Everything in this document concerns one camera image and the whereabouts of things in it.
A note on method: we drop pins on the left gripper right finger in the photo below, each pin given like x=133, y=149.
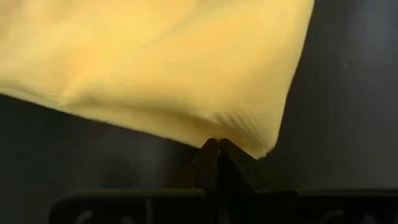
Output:
x=239, y=174

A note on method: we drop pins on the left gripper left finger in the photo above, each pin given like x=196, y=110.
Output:
x=208, y=168

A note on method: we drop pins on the pale yellow microfiber towel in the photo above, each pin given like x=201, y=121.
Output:
x=155, y=62

